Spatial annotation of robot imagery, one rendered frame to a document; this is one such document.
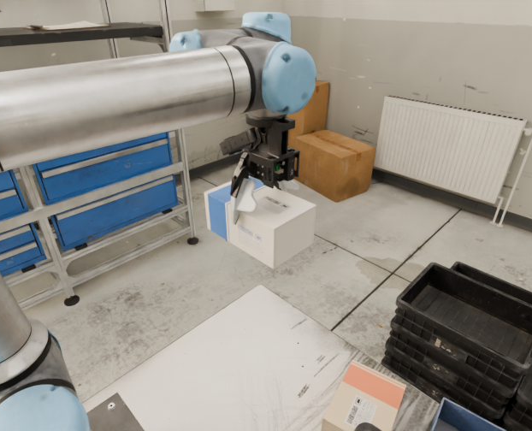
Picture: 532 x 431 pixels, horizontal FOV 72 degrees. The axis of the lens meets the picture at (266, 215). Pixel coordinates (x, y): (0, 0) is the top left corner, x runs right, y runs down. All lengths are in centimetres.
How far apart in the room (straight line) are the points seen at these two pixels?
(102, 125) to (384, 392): 74
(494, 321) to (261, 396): 95
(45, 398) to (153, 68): 44
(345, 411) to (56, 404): 52
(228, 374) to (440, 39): 277
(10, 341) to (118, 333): 151
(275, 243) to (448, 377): 95
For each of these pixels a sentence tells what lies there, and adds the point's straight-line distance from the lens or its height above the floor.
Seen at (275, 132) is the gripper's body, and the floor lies 129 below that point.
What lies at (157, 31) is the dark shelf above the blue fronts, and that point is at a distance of 217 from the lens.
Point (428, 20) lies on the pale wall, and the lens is 324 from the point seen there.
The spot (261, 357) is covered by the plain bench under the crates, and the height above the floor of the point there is 70.
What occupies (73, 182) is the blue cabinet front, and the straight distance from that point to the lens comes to 209.
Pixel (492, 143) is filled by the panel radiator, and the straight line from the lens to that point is 305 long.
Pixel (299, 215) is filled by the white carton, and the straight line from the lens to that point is 69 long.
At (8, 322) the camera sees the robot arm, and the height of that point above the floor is 111.
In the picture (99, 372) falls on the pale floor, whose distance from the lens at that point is 199.
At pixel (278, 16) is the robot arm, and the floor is 146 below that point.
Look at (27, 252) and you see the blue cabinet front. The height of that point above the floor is 40.
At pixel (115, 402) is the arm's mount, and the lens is 85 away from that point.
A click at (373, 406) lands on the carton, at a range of 86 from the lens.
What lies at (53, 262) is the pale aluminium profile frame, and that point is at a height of 30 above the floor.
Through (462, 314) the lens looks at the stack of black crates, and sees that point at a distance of 156.
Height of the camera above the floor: 148
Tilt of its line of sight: 31 degrees down
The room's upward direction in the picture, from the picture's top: straight up
